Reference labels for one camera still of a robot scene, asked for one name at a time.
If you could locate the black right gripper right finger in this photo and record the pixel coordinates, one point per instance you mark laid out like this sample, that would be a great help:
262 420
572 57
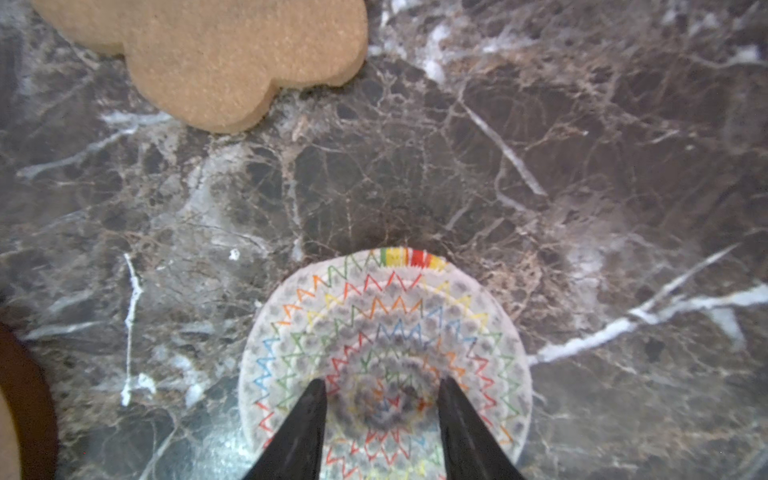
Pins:
470 451

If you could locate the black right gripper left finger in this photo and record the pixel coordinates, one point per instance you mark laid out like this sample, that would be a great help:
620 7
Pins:
295 451

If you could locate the multicolour zigzag woven coaster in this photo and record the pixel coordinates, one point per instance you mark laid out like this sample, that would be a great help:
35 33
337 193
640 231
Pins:
381 328

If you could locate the brown round wooden coaster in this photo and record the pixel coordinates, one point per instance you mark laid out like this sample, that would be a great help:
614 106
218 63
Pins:
29 436

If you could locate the cork flower-shaped coaster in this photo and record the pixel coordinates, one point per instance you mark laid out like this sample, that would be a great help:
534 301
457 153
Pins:
217 65

